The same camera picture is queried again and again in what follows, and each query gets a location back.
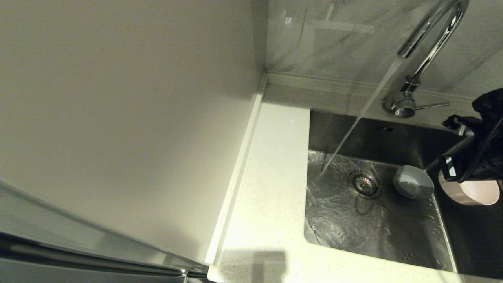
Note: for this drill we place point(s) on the round metal drain strainer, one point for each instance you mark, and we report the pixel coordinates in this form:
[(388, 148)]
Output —
[(364, 184)]

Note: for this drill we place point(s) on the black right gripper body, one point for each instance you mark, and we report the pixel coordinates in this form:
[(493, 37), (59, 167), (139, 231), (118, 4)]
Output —
[(485, 157)]

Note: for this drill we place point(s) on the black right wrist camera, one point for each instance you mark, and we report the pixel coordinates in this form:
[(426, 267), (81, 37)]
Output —
[(458, 125)]

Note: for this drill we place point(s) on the blue grey bowl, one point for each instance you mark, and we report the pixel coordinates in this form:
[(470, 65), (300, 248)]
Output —
[(412, 182)]

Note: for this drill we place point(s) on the chrome gooseneck faucet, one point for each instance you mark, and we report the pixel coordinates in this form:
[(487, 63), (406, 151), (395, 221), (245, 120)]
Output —
[(404, 105)]

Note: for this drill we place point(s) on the white countertop edge strip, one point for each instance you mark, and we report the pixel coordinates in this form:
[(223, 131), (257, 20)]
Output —
[(239, 165)]

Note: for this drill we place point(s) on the stainless steel sink basin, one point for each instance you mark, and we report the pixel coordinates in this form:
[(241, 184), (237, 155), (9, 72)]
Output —
[(373, 232)]

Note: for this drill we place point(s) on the white cabinet side panel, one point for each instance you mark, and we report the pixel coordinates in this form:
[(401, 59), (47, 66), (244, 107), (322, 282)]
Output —
[(118, 98)]

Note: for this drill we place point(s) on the running water stream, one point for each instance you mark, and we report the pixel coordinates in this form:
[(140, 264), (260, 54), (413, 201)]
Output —
[(361, 114)]

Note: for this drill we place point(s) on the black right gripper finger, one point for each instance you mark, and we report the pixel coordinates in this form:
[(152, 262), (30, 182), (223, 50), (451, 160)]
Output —
[(448, 168)]

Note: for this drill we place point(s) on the pink bowl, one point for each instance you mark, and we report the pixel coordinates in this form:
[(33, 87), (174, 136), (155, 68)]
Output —
[(477, 193)]

